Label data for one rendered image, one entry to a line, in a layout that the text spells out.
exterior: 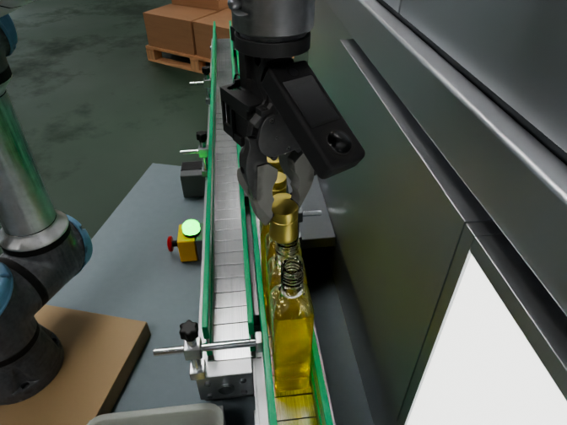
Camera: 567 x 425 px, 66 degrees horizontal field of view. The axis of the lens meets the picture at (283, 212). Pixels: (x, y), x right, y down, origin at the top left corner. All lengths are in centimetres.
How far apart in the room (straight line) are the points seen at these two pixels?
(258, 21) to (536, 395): 34
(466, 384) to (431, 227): 14
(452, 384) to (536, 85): 26
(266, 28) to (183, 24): 397
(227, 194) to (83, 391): 54
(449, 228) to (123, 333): 73
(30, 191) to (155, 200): 61
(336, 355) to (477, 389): 57
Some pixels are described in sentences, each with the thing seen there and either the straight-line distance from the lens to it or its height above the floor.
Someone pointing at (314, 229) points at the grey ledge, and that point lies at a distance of 101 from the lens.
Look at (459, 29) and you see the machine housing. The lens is 45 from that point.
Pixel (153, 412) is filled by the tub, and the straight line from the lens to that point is 81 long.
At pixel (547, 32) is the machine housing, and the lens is 35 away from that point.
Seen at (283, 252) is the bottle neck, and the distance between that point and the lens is 60.
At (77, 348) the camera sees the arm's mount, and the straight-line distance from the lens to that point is 99.
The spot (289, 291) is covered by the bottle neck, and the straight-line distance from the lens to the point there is 58.
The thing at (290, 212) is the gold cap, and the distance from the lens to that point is 50.
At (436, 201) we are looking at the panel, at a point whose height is 130.
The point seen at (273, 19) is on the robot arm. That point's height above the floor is 144.
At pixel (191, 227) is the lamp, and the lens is 108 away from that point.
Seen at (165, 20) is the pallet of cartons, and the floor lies 42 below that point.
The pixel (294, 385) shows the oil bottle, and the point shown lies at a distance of 74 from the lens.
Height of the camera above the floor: 154
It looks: 39 degrees down
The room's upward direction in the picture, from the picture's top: straight up
